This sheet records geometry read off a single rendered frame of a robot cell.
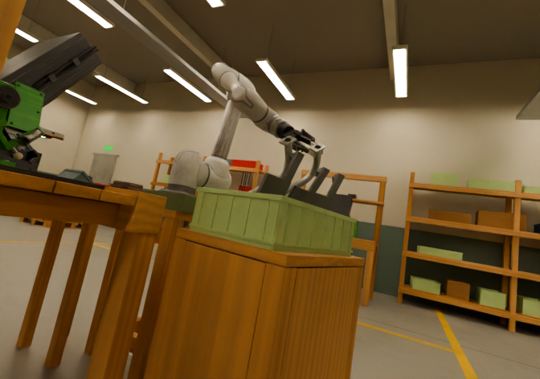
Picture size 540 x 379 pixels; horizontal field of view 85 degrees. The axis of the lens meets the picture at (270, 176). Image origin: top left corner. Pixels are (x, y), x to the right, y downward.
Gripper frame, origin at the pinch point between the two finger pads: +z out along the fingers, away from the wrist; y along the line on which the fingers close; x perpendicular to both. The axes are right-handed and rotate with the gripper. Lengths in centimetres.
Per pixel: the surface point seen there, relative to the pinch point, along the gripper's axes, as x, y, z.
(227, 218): 4.7, -45.9, 5.9
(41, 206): -12, -92, -20
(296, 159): -6.0, -14.9, 6.3
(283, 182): 0.4, -22.3, 7.5
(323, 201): 23.5, -1.1, 8.8
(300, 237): 9.4, -29.2, 25.3
